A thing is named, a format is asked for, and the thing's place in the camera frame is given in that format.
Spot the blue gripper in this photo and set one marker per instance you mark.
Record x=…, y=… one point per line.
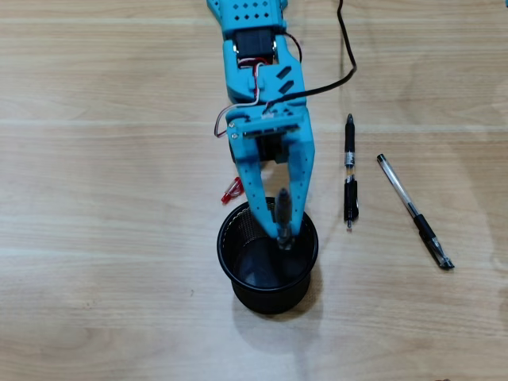
x=247, y=159

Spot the clear pen with grey grip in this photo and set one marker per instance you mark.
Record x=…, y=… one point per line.
x=283, y=210

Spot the red retractable pen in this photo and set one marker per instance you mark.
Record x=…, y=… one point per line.
x=230, y=194

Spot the black retractable pen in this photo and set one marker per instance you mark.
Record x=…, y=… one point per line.
x=349, y=139

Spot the clear capped black gel pen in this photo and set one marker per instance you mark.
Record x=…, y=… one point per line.
x=424, y=227

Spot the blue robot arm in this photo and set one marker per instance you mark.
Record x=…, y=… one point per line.
x=254, y=16

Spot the black mesh pen holder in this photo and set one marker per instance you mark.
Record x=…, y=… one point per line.
x=270, y=297

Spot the wrist camera on blue mount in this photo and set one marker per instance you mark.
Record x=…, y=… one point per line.
x=270, y=127

